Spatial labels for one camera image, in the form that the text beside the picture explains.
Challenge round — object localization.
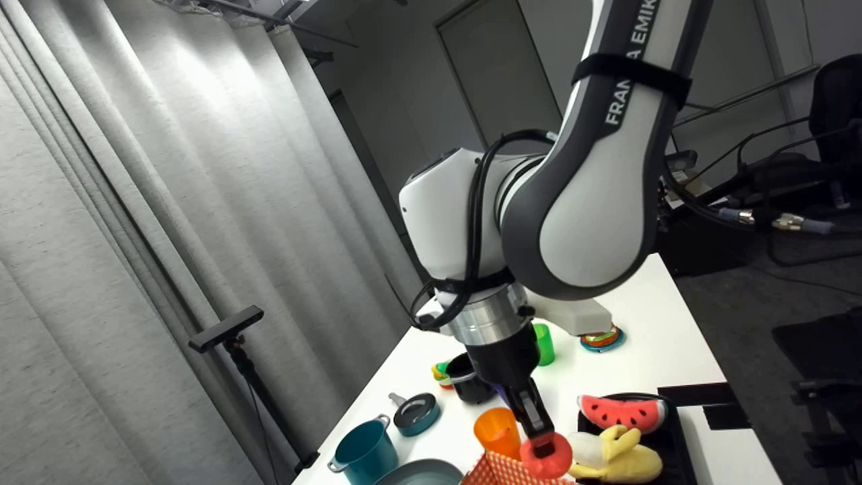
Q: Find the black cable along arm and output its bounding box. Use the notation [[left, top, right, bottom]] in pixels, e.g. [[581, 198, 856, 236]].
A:
[[406, 128, 561, 333]]

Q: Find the black cabinet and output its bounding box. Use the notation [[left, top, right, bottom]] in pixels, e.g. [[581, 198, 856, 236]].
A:
[[658, 209, 748, 276]]

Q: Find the small teal toy plate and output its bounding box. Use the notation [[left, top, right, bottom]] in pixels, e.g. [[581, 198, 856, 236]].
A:
[[576, 323, 627, 356]]

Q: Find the green plastic cup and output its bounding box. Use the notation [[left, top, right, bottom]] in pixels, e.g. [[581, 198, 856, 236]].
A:
[[530, 321, 558, 369]]

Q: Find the red watermelon slice plush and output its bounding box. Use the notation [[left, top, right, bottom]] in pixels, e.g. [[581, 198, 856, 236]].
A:
[[576, 391, 669, 435]]

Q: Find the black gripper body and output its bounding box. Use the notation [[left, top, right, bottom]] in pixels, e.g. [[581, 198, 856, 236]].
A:
[[467, 330, 541, 398]]

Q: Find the teal toy pot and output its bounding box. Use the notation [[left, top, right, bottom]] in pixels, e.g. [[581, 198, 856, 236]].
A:
[[326, 412, 402, 485]]

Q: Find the black toy pot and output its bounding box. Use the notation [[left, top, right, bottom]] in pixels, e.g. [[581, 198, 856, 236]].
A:
[[444, 350, 498, 406]]

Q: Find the black flat bar on stand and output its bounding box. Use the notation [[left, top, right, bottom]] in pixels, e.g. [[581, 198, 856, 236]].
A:
[[186, 305, 266, 356]]

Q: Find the grey pleated curtain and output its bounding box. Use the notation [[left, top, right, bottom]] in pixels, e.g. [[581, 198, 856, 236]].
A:
[[0, 0, 438, 485]]

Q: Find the grey door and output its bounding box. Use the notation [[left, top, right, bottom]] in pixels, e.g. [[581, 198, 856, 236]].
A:
[[436, 0, 586, 183]]

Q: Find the black office chair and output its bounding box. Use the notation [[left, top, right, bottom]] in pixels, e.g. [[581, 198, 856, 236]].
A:
[[735, 50, 862, 265]]

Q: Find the black cable with metal connector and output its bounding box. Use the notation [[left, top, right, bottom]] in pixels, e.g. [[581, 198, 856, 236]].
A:
[[658, 150, 844, 236]]

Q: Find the green yellow toy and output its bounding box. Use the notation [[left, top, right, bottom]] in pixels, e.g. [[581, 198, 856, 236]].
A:
[[428, 357, 454, 391]]

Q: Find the large black tape patch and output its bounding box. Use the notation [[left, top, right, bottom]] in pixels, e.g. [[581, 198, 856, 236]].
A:
[[658, 381, 766, 406]]

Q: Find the small black tape patch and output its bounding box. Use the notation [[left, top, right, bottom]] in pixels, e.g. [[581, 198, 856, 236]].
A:
[[701, 404, 766, 431]]

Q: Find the orange red peach plush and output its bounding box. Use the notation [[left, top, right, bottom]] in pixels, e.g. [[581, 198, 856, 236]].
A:
[[516, 431, 576, 478]]

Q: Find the black tripod stand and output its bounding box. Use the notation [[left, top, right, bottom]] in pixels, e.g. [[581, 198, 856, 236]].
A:
[[223, 337, 324, 473]]

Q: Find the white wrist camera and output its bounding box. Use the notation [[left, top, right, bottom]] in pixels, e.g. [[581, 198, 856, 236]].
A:
[[529, 292, 616, 340]]

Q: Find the small teal pan with lid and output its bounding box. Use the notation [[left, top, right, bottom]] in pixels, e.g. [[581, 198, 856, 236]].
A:
[[386, 391, 444, 439]]

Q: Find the black plastic tray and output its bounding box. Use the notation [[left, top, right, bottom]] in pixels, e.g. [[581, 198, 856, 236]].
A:
[[573, 391, 696, 485]]

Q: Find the yellow banana plush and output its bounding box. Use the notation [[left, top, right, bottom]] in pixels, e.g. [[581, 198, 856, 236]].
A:
[[569, 423, 665, 485]]

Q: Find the dark grey plate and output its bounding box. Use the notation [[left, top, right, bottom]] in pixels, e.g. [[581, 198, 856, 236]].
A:
[[374, 457, 467, 485]]

